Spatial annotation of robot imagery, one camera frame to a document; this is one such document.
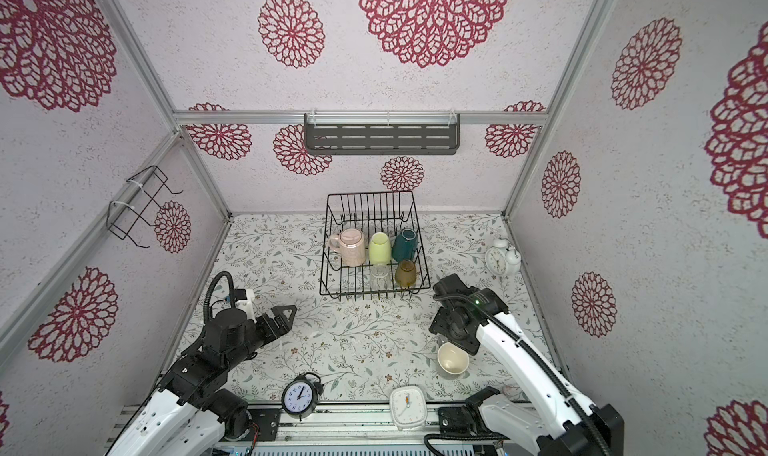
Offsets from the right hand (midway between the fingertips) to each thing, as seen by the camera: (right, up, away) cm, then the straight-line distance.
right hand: (445, 330), depth 77 cm
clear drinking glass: (-17, +11, +23) cm, 30 cm away
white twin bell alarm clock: (+22, +17, +18) cm, 33 cm away
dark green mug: (-9, +22, +23) cm, 33 cm away
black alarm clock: (-37, -16, -1) cm, 41 cm away
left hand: (-41, +3, +1) cm, 41 cm away
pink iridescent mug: (-26, +22, +17) cm, 39 cm away
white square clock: (-10, -18, -2) cm, 21 cm away
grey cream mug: (+3, -10, +7) cm, 13 cm away
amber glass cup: (-9, +13, +17) cm, 23 cm away
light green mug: (-17, +20, +20) cm, 34 cm away
